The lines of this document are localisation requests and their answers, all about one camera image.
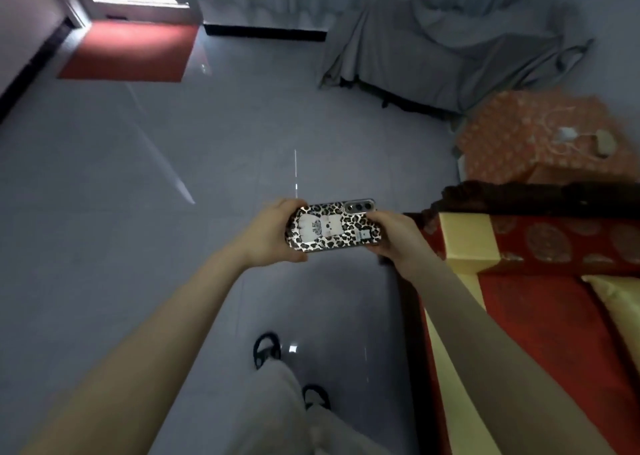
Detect yellow pillow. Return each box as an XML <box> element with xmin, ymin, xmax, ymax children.
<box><xmin>581</xmin><ymin>274</ymin><xmax>640</xmax><ymax>358</ymax></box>

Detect red doormat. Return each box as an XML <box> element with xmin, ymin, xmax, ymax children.
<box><xmin>56</xmin><ymin>21</ymin><xmax>201</xmax><ymax>83</ymax></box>

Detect person's right hand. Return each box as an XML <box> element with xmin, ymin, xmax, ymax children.
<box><xmin>365</xmin><ymin>211</ymin><xmax>441</xmax><ymax>281</ymax></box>

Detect person's left hand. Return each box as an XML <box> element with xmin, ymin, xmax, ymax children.
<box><xmin>239</xmin><ymin>198</ymin><xmax>310</xmax><ymax>270</ymax></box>

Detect grey covered sofa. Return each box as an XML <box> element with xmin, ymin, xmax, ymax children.
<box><xmin>318</xmin><ymin>0</ymin><xmax>596</xmax><ymax>116</ymax></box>

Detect leopard print phone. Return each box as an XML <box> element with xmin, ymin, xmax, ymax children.
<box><xmin>285</xmin><ymin>199</ymin><xmax>383</xmax><ymax>253</ymax></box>

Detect red patterned bolster cushion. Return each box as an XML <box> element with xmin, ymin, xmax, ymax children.
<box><xmin>420</xmin><ymin>213</ymin><xmax>640</xmax><ymax>276</ymax></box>

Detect beige small object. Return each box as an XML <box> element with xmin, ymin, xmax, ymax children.
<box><xmin>593</xmin><ymin>130</ymin><xmax>616</xmax><ymax>158</ymax></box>

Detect black sandal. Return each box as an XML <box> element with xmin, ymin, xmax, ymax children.
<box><xmin>302</xmin><ymin>384</ymin><xmax>332</xmax><ymax>411</ymax></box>
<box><xmin>253</xmin><ymin>332</ymin><xmax>282</xmax><ymax>371</ymax></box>

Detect person's light trousers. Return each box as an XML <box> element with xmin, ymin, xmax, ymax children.
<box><xmin>220</xmin><ymin>357</ymin><xmax>396</xmax><ymax>455</ymax></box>

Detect red seat cushion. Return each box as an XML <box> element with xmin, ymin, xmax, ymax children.
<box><xmin>422</xmin><ymin>272</ymin><xmax>640</xmax><ymax>455</ymax></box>

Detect white charger with cable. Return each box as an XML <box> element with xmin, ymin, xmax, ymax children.
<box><xmin>545</xmin><ymin>112</ymin><xmax>601</xmax><ymax>158</ymax></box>

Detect person's left forearm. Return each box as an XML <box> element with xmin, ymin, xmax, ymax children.
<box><xmin>20</xmin><ymin>244</ymin><xmax>261</xmax><ymax>455</ymax></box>

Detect dark wooden sofa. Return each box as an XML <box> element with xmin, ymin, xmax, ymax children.
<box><xmin>395</xmin><ymin>180</ymin><xmax>640</xmax><ymax>455</ymax></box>

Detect person's right forearm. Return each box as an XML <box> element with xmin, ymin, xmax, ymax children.
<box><xmin>400</xmin><ymin>257</ymin><xmax>617</xmax><ymax>455</ymax></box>

